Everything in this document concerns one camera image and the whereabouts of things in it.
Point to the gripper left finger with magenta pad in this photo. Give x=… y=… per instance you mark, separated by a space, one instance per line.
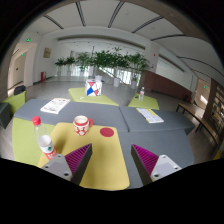
x=72 y=166

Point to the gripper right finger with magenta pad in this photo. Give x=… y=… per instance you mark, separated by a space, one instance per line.
x=150 y=166

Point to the clear water bottle red cap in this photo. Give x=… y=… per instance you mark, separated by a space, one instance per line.
x=43 y=138

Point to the small distant water bottle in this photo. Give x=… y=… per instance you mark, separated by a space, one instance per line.
x=141 y=94

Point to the red and white mug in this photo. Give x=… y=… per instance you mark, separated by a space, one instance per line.
x=82 y=124

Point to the red round coaster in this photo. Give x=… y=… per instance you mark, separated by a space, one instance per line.
x=107 y=132

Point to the yellow booklet on right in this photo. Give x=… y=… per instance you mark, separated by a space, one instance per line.
x=149 y=115

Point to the open magazine on left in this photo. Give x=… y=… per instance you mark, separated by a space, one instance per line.
x=55 y=105

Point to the wooden bench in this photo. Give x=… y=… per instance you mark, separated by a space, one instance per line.
x=202 y=124

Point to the red white blue box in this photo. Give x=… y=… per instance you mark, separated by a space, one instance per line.
x=93 y=87

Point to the dark chair at left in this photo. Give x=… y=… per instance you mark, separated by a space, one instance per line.
x=19 y=89

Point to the red fire extinguisher box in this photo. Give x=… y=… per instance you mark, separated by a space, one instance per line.
x=43 y=76

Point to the potted plant far left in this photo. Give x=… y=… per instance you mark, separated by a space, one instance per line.
x=59 y=64

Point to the potted plant right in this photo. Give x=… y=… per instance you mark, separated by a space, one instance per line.
x=137 y=63

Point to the large potted plant centre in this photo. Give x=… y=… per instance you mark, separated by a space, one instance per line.
x=108 y=59

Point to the wall picture frame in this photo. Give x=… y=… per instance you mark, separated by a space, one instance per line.
x=47 y=53

